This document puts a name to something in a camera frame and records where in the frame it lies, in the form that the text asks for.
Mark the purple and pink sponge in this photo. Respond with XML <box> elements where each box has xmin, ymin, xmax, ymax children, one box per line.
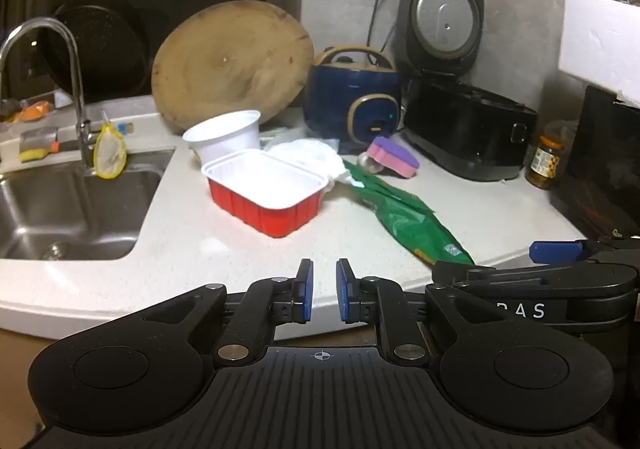
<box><xmin>366</xmin><ymin>136</ymin><xmax>420</xmax><ymax>179</ymax></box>

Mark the yellow-rimmed mesh scrubber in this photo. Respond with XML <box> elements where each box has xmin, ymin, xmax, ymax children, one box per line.
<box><xmin>93</xmin><ymin>111</ymin><xmax>129</xmax><ymax>180</ymax></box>

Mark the black countertop oven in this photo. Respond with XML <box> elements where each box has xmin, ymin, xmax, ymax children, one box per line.
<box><xmin>550</xmin><ymin>85</ymin><xmax>640</xmax><ymax>241</ymax></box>

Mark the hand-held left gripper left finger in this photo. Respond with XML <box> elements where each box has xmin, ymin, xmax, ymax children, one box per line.
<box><xmin>142</xmin><ymin>259</ymin><xmax>315</xmax><ymax>363</ymax></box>

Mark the orange sponge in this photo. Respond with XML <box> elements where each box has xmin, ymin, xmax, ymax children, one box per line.
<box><xmin>14</xmin><ymin>101</ymin><xmax>54</xmax><ymax>123</ymax></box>

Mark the chrome kitchen faucet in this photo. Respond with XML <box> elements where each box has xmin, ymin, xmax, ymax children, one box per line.
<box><xmin>0</xmin><ymin>17</ymin><xmax>97</xmax><ymax>170</ymax></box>

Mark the white foam box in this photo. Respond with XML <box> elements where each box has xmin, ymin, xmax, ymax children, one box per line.
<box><xmin>558</xmin><ymin>0</ymin><xmax>640</xmax><ymax>109</ymax></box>

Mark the glass jar with label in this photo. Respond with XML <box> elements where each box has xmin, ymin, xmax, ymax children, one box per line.
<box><xmin>525</xmin><ymin>134</ymin><xmax>565</xmax><ymax>190</ymax></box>

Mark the black round pan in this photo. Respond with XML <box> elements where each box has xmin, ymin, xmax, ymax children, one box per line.
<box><xmin>39</xmin><ymin>0</ymin><xmax>152</xmax><ymax>103</ymax></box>

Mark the red tray with white inside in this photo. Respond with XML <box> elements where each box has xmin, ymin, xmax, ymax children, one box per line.
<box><xmin>201</xmin><ymin>150</ymin><xmax>330</xmax><ymax>238</ymax></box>

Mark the white plastic bowl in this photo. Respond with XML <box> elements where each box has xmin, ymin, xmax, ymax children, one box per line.
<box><xmin>182</xmin><ymin>110</ymin><xmax>263</xmax><ymax>164</ymax></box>

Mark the round wooden cutting board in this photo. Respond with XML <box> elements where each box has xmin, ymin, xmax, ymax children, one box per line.
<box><xmin>151</xmin><ymin>1</ymin><xmax>315</xmax><ymax>136</ymax></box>

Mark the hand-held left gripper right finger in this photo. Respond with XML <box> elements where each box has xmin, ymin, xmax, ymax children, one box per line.
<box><xmin>335</xmin><ymin>258</ymin><xmax>501</xmax><ymax>362</ymax></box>

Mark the blue rice cooker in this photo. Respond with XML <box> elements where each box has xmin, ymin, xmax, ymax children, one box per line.
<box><xmin>303</xmin><ymin>45</ymin><xmax>404</xmax><ymax>154</ymax></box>

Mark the green plastic packet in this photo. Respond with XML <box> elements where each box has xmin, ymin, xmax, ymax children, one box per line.
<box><xmin>342</xmin><ymin>160</ymin><xmax>475</xmax><ymax>266</ymax></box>

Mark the black rice cooker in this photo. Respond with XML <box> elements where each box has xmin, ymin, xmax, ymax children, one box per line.
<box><xmin>397</xmin><ymin>0</ymin><xmax>540</xmax><ymax>182</ymax></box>

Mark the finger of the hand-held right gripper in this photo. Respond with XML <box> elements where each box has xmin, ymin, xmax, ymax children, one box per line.
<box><xmin>529</xmin><ymin>237</ymin><xmax>640</xmax><ymax>267</ymax></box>
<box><xmin>432</xmin><ymin>259</ymin><xmax>639</xmax><ymax>300</ymax></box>

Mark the black power cable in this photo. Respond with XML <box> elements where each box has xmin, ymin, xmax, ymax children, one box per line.
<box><xmin>368</xmin><ymin>0</ymin><xmax>402</xmax><ymax>66</ymax></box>

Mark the stainless steel sink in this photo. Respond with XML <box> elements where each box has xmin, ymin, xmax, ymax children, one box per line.
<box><xmin>0</xmin><ymin>149</ymin><xmax>177</xmax><ymax>262</ymax></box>

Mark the white tissue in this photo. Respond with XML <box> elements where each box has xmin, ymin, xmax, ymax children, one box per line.
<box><xmin>263</xmin><ymin>138</ymin><xmax>352</xmax><ymax>190</ymax></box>

